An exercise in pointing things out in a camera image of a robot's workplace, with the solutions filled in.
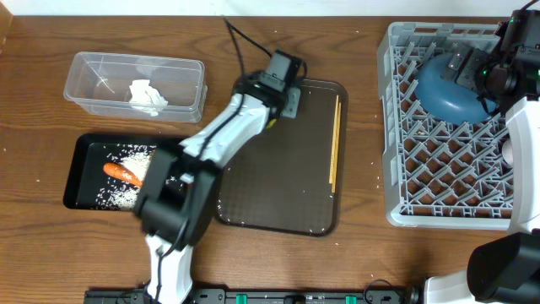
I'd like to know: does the dark brown serving tray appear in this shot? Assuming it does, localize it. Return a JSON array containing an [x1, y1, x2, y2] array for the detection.
[[215, 79, 348, 237]]

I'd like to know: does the clear plastic bin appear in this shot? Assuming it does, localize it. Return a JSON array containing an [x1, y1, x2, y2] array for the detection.
[[63, 52, 208, 122]]

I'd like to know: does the grey plastic dishwasher rack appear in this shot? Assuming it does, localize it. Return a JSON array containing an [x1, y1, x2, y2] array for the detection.
[[377, 22, 513, 231]]

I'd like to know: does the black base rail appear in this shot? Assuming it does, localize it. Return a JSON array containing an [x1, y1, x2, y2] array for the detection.
[[83, 289, 424, 304]]

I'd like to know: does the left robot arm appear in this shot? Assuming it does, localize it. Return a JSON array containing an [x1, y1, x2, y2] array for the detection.
[[133, 71, 303, 303]]

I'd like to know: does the silver green snack wrapper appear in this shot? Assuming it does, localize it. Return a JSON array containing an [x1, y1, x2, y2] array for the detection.
[[266, 119, 277, 129]]

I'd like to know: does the orange carrot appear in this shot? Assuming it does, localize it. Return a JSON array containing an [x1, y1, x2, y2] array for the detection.
[[103, 163, 143, 187]]

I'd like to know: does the white paper napkin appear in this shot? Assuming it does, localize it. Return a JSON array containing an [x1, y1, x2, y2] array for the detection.
[[128, 79, 168, 117]]

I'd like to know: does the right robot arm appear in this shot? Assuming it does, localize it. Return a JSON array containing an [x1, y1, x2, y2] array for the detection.
[[417, 42, 539, 303]]

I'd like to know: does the large dark blue bowl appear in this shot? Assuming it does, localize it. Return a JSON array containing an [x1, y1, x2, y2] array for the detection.
[[414, 53, 499, 125]]

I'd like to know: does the black waste tray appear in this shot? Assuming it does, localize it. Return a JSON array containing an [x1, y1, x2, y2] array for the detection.
[[63, 133, 181, 211]]

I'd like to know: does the pile of white rice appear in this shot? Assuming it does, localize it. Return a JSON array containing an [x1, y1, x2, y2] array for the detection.
[[94, 144, 155, 211]]

